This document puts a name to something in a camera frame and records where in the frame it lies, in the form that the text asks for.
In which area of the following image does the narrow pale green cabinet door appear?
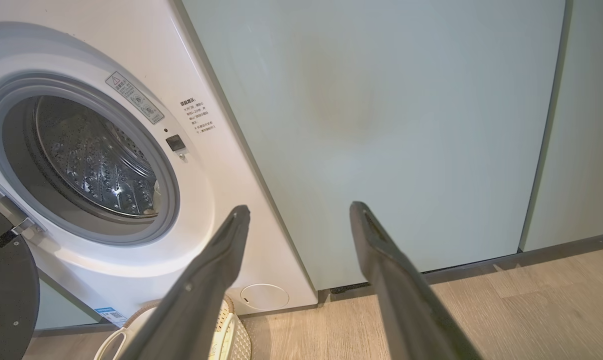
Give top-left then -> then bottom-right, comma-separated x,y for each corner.
521,0 -> 603,252

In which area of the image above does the white washing machine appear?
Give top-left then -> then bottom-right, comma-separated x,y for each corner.
0,0 -> 318,328

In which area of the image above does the round white filter cover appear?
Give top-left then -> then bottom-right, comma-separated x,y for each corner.
240,283 -> 290,311

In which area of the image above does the dark grey round glass door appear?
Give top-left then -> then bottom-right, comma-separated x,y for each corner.
0,215 -> 41,360

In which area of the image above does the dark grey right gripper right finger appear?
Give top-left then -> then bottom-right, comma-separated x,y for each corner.
349,201 -> 483,360

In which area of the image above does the printed notice text label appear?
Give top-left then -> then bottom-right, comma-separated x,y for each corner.
180,99 -> 217,133

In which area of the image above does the pale green cabinet with handle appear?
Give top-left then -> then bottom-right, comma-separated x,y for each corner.
34,277 -> 102,331

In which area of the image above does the wide pale green cabinet door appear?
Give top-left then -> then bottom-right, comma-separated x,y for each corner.
181,0 -> 567,291

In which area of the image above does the metal door hinge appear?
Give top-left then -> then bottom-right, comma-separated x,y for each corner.
0,176 -> 46,236

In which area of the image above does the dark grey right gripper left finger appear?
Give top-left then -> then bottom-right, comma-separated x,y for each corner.
120,205 -> 251,360

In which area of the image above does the blue energy label sticker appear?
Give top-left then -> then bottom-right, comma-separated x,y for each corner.
94,306 -> 128,328

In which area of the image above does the grey warning sticker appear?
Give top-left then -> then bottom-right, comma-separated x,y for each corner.
105,71 -> 165,125

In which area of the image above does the perforated steel drum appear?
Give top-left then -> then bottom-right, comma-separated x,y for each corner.
31,96 -> 161,218

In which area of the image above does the grey rubber door gasket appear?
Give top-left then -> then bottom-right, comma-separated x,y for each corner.
0,72 -> 181,247

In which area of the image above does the cream perforated laundry basket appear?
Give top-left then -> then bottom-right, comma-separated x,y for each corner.
94,295 -> 252,360

